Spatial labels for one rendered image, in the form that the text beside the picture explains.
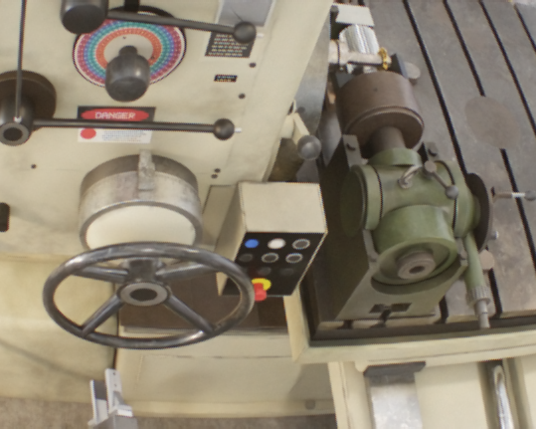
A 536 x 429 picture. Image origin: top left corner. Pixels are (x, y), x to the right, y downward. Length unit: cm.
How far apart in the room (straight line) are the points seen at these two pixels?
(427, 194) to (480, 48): 97
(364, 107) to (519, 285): 62
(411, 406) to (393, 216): 62
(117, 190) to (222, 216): 29
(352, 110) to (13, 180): 77
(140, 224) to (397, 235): 51
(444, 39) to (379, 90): 75
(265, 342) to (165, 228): 91
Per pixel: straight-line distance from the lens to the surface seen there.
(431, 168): 174
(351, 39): 204
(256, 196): 152
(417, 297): 182
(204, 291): 224
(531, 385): 236
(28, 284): 222
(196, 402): 271
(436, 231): 166
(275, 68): 132
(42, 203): 158
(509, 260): 212
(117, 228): 143
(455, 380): 224
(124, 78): 116
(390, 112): 182
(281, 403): 277
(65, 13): 111
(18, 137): 129
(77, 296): 220
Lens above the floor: 256
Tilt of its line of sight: 53 degrees down
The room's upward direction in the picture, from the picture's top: 24 degrees clockwise
